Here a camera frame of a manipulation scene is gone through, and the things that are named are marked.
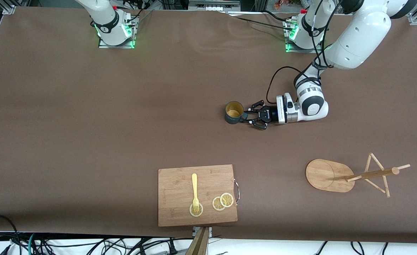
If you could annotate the wooden cup rack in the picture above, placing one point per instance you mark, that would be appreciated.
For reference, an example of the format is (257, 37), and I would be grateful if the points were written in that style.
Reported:
(325, 175)

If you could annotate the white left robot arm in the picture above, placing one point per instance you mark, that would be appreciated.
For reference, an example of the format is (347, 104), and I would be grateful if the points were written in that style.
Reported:
(360, 35)

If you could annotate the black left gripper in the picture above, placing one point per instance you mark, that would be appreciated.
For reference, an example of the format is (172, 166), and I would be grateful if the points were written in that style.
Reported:
(269, 114)

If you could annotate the lemon slice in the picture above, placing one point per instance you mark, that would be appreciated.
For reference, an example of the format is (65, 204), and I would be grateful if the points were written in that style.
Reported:
(192, 213)
(226, 200)
(216, 204)

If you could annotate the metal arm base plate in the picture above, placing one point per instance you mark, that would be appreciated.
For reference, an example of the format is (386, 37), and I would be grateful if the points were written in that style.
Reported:
(300, 51)
(116, 46)

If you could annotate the yellow plastic fork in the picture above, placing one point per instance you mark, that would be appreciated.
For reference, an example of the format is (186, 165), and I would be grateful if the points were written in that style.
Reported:
(194, 184)

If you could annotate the brown table cover mat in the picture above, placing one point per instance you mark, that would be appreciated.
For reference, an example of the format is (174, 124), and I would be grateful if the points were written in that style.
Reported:
(123, 106)

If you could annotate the aluminium frame profile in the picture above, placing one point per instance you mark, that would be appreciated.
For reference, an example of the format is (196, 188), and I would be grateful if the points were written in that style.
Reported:
(9, 7)
(415, 18)

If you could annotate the dark teal cup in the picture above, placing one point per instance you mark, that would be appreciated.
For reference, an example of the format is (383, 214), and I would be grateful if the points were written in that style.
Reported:
(231, 120)

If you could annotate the grey power strip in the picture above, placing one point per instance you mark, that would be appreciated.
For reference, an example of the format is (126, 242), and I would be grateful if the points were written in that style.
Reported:
(213, 7)

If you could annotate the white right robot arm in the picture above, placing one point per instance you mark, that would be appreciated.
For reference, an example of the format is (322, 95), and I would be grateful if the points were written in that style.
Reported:
(105, 17)

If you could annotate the wooden beam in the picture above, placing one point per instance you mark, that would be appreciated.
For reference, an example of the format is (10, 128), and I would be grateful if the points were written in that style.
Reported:
(199, 244)

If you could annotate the wooden cutting board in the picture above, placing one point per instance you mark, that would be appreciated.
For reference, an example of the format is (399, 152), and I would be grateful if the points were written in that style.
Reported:
(176, 191)

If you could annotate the metal bracket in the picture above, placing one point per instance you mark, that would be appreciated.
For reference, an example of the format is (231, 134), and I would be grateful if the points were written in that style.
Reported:
(210, 232)

